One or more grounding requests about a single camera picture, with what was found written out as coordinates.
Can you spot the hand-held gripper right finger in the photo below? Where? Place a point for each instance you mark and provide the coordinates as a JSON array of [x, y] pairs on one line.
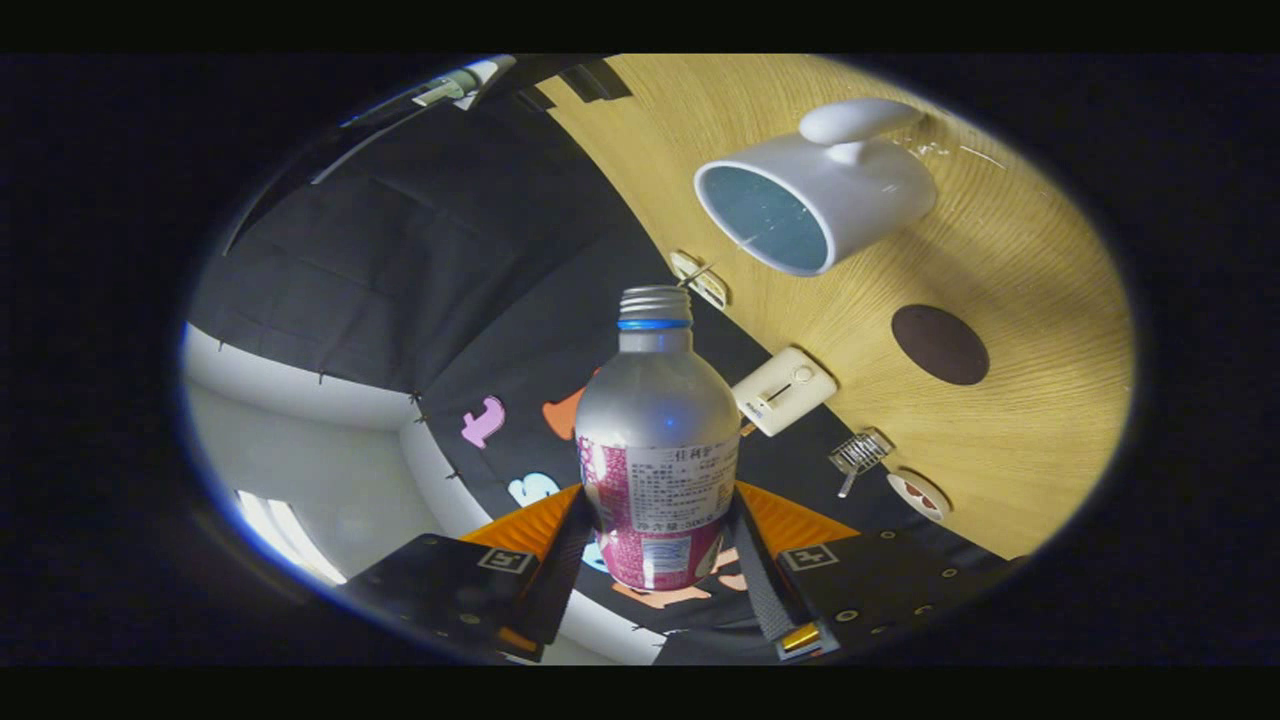
[[765, 590]]

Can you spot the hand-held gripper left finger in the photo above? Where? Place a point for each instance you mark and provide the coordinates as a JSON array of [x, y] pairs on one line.
[[555, 590]]

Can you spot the silver bottle with red label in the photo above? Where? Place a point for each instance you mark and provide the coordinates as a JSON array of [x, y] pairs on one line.
[[655, 410]]

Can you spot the dark brown round coaster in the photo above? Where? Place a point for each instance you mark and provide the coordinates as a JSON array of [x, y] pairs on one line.
[[940, 345]]

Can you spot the white plate with food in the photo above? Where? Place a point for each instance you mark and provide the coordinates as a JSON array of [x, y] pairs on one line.
[[918, 496]]

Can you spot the white toaster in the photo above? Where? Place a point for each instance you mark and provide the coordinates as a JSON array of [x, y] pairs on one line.
[[785, 392]]

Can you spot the ceiling light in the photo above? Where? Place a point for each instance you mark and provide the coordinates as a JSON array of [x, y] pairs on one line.
[[290, 540]]

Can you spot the wooden table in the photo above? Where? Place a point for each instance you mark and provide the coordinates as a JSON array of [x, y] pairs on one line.
[[1030, 430]]

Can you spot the small white tray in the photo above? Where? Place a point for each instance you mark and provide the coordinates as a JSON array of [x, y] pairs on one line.
[[700, 282]]

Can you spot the black backdrop cloth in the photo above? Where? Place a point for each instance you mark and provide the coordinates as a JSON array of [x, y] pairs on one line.
[[400, 260]]

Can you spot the black table edge clamp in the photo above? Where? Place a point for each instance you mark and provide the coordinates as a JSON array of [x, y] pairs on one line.
[[595, 80], [535, 98]]

